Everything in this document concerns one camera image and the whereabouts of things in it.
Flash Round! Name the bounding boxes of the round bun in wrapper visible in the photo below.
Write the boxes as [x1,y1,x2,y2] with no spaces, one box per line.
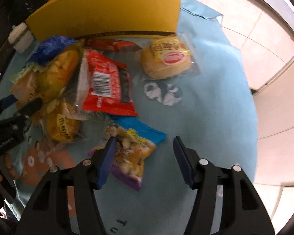
[141,33,200,80]

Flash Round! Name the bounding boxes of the yellow cardboard box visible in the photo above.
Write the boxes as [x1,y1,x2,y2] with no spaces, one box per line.
[25,0,181,41]

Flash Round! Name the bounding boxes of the blue snack bag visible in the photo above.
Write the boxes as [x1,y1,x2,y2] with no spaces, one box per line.
[27,36,77,66]

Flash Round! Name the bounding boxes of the white lidded cup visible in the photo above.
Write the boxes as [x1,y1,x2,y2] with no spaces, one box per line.
[8,22,34,54]

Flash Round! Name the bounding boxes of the purple cartoon popcorn bag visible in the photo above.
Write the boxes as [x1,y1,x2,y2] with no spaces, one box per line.
[88,115,166,192]

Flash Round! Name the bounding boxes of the brown pastry packets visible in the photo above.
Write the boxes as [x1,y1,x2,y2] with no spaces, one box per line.
[10,67,80,142]

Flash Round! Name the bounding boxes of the large red snack packet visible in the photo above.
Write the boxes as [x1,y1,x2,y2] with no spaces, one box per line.
[82,49,137,117]

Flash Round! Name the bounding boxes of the yellow wrapped cake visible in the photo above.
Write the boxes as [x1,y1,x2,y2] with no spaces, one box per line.
[38,43,83,103]

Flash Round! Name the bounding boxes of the long red snack bar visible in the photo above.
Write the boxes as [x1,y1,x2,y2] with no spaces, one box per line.
[84,39,142,52]

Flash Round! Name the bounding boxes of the light blue printed tablecloth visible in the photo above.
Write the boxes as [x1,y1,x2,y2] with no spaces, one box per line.
[0,0,259,235]

